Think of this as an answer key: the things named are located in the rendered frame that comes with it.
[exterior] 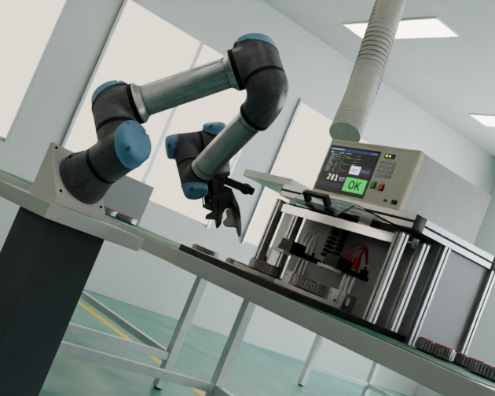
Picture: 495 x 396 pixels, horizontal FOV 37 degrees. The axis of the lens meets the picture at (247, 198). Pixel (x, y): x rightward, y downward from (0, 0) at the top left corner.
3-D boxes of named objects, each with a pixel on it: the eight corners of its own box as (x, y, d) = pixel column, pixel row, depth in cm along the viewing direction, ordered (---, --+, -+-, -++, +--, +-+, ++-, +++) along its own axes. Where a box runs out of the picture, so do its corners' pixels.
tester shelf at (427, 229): (412, 229, 220) (418, 214, 221) (279, 195, 276) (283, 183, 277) (497, 273, 245) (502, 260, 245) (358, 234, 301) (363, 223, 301)
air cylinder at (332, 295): (339, 309, 234) (346, 292, 234) (324, 302, 240) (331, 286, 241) (350, 313, 237) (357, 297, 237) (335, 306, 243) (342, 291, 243)
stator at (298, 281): (302, 290, 223) (307, 278, 223) (283, 281, 233) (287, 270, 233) (331, 301, 228) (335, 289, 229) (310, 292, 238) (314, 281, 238)
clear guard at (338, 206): (335, 216, 209) (342, 196, 210) (284, 203, 229) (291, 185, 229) (408, 253, 227) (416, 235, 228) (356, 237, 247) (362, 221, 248)
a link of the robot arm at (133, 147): (91, 174, 197) (128, 148, 191) (85, 133, 203) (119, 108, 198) (124, 187, 206) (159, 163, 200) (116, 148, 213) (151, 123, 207)
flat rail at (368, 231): (397, 243, 222) (400, 234, 222) (276, 210, 273) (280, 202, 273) (399, 245, 223) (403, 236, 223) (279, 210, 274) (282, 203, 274)
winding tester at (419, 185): (397, 211, 231) (421, 150, 233) (311, 191, 267) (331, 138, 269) (471, 251, 253) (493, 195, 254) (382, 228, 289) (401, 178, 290)
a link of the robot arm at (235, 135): (306, 107, 196) (205, 204, 227) (295, 75, 201) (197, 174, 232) (273, 97, 189) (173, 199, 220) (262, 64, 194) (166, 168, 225)
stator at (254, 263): (259, 272, 243) (264, 261, 243) (241, 264, 252) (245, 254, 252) (284, 282, 249) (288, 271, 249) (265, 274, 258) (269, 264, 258)
